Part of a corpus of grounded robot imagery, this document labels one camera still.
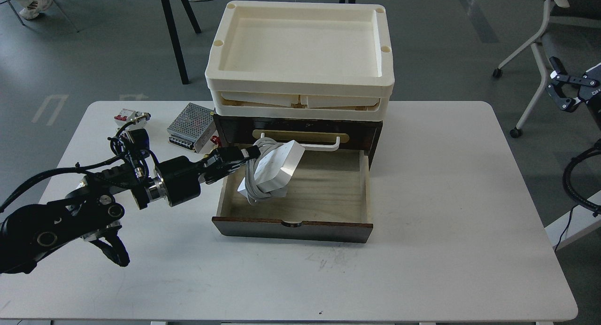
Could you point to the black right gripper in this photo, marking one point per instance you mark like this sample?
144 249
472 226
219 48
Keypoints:
564 89

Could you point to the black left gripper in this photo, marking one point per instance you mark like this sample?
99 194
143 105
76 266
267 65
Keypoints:
181 179

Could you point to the white power strip with cable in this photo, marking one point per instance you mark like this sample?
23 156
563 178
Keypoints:
269 175

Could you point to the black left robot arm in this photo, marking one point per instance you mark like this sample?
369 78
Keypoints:
90 212

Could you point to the dark wooden cabinet body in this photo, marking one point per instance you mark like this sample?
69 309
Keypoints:
353 134

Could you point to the metal mesh power supply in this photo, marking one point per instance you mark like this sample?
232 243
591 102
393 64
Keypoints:
193 128

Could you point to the white office chair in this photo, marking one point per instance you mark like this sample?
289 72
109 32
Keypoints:
577 46

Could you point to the black tripod stand legs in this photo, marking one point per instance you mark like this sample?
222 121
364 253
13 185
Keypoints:
173 33

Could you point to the white red circuit breaker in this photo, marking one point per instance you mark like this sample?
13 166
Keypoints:
124 116

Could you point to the open wooden drawer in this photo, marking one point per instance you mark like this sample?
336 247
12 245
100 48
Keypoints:
328 199

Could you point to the cream plastic tray top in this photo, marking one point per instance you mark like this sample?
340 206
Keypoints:
300 60

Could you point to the brass valve red handle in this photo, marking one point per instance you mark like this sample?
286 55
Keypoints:
216 141

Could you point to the white drawer handle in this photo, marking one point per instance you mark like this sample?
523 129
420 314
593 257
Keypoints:
324 145

